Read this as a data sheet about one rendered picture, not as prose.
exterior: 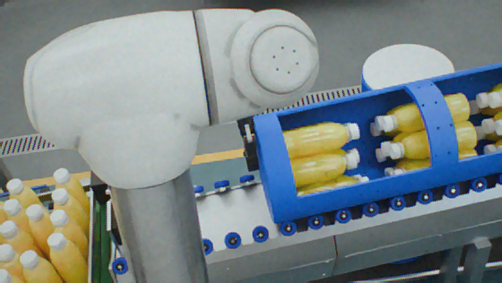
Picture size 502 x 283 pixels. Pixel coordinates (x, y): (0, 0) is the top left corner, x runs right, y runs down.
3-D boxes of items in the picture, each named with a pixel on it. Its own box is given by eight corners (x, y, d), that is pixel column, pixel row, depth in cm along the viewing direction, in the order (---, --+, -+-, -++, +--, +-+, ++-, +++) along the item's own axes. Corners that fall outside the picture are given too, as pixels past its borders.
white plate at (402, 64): (369, 40, 192) (369, 43, 193) (356, 93, 174) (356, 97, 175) (456, 47, 184) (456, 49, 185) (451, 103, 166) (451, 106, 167)
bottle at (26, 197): (53, 238, 167) (26, 195, 153) (29, 242, 167) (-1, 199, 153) (56, 218, 172) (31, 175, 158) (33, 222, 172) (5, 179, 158)
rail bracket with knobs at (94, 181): (123, 208, 172) (113, 185, 165) (99, 213, 171) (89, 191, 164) (123, 184, 179) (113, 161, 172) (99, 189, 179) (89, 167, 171)
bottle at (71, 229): (67, 260, 161) (41, 218, 147) (91, 246, 163) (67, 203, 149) (77, 278, 156) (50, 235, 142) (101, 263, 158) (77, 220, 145)
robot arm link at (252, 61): (298, 1, 73) (192, 14, 72) (333, -15, 55) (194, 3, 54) (309, 101, 75) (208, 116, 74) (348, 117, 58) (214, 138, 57)
